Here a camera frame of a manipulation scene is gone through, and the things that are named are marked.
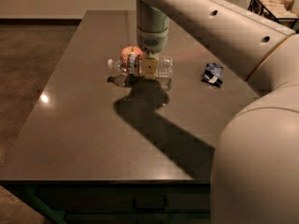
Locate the black drawer handle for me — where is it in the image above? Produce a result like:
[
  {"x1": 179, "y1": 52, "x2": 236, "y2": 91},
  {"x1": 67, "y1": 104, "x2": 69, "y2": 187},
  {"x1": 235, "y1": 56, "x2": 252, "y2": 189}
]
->
[{"x1": 133, "y1": 196, "x2": 167, "y2": 212}]

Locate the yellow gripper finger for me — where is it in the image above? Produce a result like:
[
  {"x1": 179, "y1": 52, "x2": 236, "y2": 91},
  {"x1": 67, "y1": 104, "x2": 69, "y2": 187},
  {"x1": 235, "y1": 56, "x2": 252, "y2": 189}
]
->
[{"x1": 142, "y1": 52, "x2": 159, "y2": 79}]

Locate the black wire basket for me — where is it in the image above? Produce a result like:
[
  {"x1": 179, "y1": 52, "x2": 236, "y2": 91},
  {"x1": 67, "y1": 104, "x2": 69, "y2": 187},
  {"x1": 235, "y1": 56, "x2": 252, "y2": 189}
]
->
[{"x1": 249, "y1": 0, "x2": 299, "y2": 32}]

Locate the red apple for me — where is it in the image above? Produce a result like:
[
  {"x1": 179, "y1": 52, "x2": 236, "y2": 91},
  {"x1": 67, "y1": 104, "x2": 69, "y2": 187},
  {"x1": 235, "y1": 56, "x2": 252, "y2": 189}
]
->
[{"x1": 121, "y1": 46, "x2": 143, "y2": 68}]

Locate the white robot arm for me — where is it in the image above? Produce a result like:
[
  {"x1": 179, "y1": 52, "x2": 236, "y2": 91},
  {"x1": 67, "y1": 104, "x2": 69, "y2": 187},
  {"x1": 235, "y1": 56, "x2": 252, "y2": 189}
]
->
[{"x1": 136, "y1": 0, "x2": 299, "y2": 224}]

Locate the clear plastic water bottle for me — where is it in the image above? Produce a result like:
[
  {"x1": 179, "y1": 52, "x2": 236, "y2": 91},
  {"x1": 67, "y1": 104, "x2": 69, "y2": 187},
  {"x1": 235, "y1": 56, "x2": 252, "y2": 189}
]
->
[{"x1": 107, "y1": 54, "x2": 173, "y2": 79}]

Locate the blue snack packet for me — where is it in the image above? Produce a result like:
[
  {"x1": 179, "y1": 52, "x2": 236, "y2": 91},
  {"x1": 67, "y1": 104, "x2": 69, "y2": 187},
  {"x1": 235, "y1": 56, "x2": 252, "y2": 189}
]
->
[{"x1": 202, "y1": 63, "x2": 223, "y2": 87}]

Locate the dark drawer cabinet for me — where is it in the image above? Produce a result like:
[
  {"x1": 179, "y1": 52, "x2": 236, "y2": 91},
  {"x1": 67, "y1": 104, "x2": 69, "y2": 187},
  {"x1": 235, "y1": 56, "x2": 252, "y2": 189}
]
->
[{"x1": 1, "y1": 181, "x2": 211, "y2": 224}]

